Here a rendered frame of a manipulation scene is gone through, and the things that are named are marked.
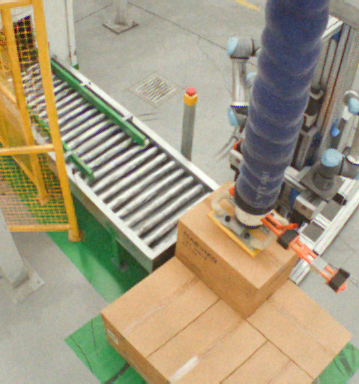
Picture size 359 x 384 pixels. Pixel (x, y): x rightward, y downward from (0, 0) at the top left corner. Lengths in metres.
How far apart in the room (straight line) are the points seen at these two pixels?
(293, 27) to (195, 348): 1.87
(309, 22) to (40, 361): 2.75
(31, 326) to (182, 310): 1.18
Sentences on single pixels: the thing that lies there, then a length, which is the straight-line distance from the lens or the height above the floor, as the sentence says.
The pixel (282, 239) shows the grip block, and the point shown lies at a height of 1.21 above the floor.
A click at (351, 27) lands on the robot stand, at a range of 2.49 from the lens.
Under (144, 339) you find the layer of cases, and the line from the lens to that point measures 2.86.
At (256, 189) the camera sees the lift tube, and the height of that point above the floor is 1.45.
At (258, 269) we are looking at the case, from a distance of 2.65.
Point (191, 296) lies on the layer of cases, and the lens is 2.98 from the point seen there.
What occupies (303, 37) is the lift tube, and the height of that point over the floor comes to 2.32.
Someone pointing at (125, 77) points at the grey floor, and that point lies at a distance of 5.07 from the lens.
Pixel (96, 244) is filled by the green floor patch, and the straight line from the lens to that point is 3.80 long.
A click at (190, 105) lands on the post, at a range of 3.36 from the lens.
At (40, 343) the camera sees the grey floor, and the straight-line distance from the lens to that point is 3.50.
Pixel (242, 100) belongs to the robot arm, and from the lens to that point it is 2.90.
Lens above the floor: 3.22
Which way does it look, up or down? 52 degrees down
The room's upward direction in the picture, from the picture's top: 4 degrees clockwise
